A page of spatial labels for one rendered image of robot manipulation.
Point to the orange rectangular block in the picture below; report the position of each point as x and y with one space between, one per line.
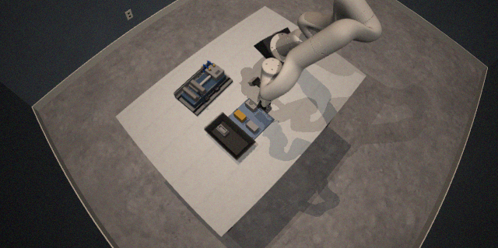
240 116

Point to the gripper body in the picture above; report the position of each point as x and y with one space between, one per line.
264 103

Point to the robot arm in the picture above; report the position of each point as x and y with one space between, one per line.
315 43

